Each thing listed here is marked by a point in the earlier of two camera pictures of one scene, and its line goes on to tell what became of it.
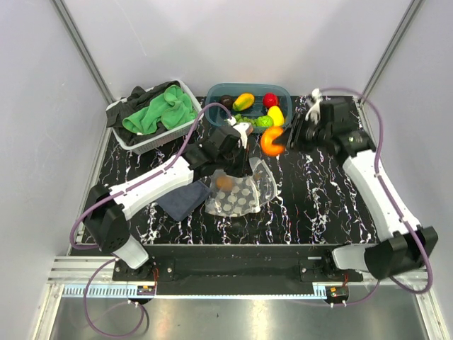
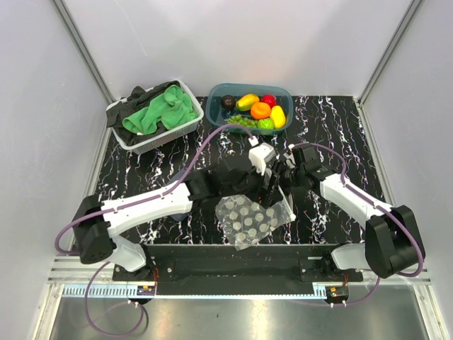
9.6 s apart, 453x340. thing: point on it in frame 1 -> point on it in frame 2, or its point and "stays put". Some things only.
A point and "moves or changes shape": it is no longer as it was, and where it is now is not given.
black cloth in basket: [137, 98] stays put
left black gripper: [245, 168] -> [265, 197]
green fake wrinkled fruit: [265, 121] stays put
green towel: [173, 110] stays put
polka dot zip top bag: [233, 195] moves or changes shape
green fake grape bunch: [238, 118] stays put
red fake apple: [270, 100] stays put
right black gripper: [291, 134] -> [279, 167]
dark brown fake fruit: [227, 100] stays put
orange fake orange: [268, 136] -> [260, 110]
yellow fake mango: [277, 115] stays put
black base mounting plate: [236, 269] stays put
